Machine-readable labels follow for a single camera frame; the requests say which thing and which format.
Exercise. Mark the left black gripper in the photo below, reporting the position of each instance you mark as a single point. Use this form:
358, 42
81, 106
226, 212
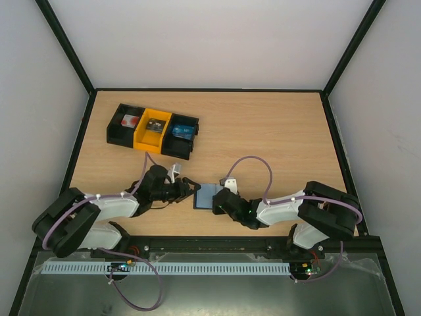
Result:
183, 190

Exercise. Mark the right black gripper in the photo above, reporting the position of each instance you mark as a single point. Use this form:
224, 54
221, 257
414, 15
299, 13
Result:
220, 201

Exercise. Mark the blue card holder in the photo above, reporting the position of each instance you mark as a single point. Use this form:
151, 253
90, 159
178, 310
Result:
202, 198

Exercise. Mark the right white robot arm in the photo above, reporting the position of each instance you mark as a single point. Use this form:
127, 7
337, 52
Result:
325, 212

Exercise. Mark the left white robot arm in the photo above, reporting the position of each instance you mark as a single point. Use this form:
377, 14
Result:
76, 220

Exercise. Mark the blue card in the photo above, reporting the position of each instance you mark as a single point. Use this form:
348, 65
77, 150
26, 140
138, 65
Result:
183, 131

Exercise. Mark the black card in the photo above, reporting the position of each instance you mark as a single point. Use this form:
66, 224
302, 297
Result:
156, 125

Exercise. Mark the red white card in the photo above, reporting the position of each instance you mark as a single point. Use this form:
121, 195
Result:
129, 121

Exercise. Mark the black bin right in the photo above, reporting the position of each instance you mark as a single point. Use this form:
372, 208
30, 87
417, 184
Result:
176, 147

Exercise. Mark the black bin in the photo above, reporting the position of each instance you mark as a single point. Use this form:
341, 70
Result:
176, 147
116, 133

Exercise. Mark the yellow bin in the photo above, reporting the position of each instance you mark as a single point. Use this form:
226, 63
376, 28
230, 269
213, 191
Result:
146, 140

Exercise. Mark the black bin left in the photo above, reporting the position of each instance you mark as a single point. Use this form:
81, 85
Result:
116, 133

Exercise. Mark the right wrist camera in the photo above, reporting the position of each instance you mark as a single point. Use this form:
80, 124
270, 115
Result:
229, 183

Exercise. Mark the white slotted cable duct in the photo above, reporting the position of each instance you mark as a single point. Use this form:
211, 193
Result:
164, 268

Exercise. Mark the black rail base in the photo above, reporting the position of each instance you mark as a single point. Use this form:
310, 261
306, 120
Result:
268, 247

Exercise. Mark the black enclosure frame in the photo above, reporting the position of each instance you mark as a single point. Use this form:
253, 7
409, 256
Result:
366, 241

